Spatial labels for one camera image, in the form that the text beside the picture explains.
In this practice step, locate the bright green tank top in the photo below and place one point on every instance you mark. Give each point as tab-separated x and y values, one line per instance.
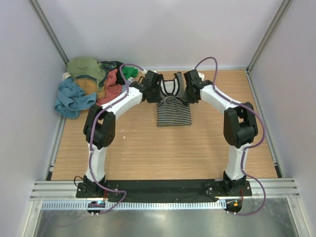
130	72

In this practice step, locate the black white striped tank top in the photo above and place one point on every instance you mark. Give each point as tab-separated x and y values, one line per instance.
172	110

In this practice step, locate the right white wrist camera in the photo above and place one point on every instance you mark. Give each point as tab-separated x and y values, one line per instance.
201	75

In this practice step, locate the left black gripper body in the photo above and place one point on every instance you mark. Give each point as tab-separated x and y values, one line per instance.
155	95

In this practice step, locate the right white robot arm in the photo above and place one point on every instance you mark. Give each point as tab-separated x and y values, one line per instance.
239	128

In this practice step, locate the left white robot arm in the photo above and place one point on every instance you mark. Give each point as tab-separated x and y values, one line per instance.
100	127

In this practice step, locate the slotted cable duct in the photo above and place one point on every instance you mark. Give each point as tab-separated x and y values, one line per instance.
99	205

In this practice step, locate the light blue tank top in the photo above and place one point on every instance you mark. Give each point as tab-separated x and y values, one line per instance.
71	99

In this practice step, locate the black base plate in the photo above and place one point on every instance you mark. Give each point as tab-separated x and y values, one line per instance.
172	191

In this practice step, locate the aluminium frame rail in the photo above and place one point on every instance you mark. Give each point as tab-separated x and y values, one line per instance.
54	190

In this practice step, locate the salmon pink tank top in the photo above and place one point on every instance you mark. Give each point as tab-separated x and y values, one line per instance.
112	90

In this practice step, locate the olive green tank top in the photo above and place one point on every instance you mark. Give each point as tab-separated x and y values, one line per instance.
87	68

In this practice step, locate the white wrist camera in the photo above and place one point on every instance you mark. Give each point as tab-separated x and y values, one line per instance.
201	75
146	71

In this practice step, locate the mustard yellow tank top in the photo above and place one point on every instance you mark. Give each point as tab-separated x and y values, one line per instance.
89	87

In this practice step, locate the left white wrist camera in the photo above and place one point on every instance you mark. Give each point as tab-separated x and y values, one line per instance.
146	71

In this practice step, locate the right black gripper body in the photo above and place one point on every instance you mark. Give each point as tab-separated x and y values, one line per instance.
188	97

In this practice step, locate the white tray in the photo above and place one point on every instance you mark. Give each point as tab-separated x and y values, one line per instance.
66	75

